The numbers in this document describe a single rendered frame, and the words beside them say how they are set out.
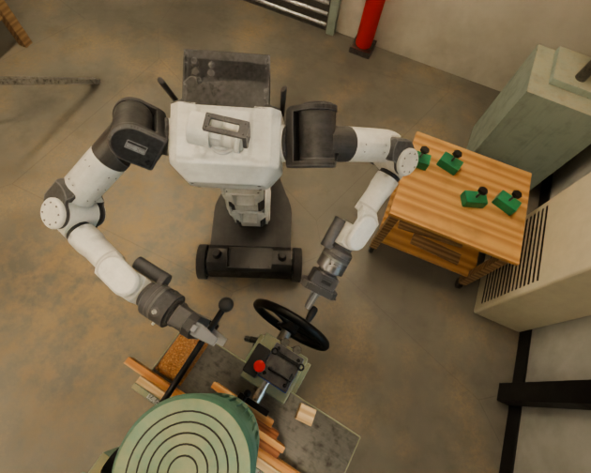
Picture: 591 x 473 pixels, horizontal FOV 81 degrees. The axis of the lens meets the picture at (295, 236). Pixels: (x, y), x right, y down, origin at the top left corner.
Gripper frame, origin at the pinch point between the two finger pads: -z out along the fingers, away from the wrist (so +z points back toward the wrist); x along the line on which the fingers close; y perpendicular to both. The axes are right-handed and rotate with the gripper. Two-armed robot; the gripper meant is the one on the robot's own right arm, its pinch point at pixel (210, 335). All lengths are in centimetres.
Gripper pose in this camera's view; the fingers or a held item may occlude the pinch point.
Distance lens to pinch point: 87.8
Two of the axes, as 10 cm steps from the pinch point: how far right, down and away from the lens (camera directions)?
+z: -8.6, -4.9, 1.5
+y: -5.1, 8.2, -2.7
